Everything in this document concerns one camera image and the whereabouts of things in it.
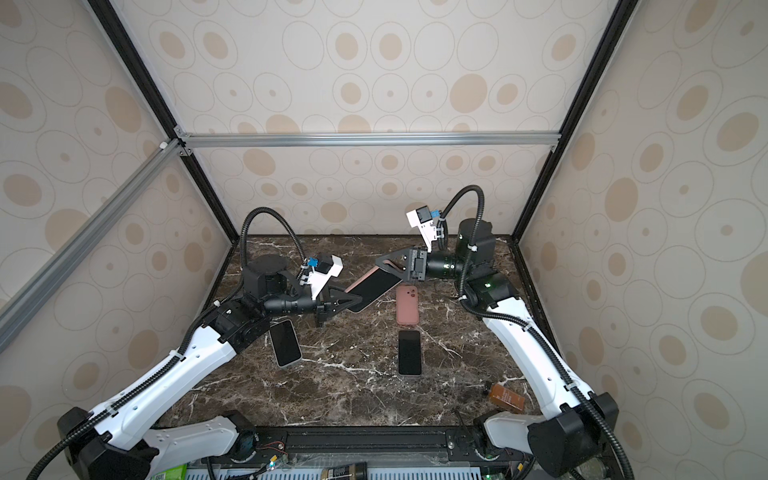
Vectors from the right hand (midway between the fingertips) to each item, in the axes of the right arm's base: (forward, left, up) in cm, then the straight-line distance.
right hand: (382, 265), depth 61 cm
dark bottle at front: (-32, +7, -35) cm, 48 cm away
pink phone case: (+15, -7, -39) cm, 42 cm away
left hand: (-5, +4, -5) cm, 8 cm away
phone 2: (-3, +2, -3) cm, 5 cm away
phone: (0, +31, -36) cm, 48 cm away
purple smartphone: (-2, -7, -39) cm, 40 cm away
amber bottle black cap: (-16, -31, -36) cm, 50 cm away
